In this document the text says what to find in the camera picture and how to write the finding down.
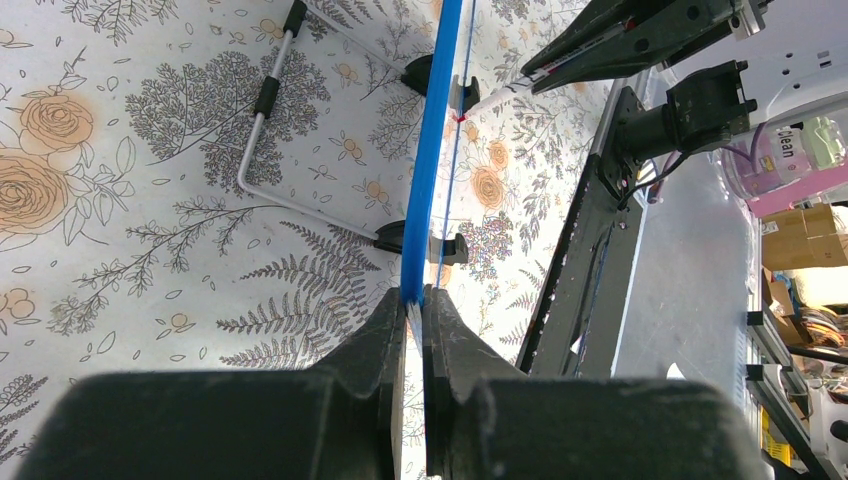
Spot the cardboard box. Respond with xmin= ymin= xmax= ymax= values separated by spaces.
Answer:
xmin=761 ymin=204 xmax=847 ymax=271

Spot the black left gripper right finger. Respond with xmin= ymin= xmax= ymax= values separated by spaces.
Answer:
xmin=422 ymin=286 xmax=768 ymax=479

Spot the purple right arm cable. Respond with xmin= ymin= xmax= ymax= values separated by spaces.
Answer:
xmin=645 ymin=122 xmax=770 ymax=207

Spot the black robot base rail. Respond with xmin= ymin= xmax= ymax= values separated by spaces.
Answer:
xmin=517 ymin=83 xmax=643 ymax=379

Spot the clear cleaner bottle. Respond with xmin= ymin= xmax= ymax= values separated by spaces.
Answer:
xmin=720 ymin=116 xmax=847 ymax=200

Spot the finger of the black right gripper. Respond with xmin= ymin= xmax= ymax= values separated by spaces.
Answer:
xmin=520 ymin=1 xmax=656 ymax=77
xmin=532 ymin=0 xmax=769 ymax=93

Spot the white red whiteboard marker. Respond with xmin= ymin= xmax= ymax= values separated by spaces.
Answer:
xmin=454 ymin=18 xmax=636 ymax=123

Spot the floral tablecloth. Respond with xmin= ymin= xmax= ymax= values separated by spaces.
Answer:
xmin=0 ymin=0 xmax=614 ymax=480

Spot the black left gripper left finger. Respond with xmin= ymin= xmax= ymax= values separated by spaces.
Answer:
xmin=17 ymin=289 xmax=406 ymax=479

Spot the metal wire whiteboard stand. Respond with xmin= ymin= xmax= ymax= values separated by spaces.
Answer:
xmin=237 ymin=1 xmax=407 ymax=243

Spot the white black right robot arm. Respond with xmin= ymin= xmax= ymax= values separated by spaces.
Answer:
xmin=521 ymin=1 xmax=847 ymax=171

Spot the blue framed whiteboard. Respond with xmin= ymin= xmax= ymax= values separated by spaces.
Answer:
xmin=400 ymin=1 xmax=478 ymax=306

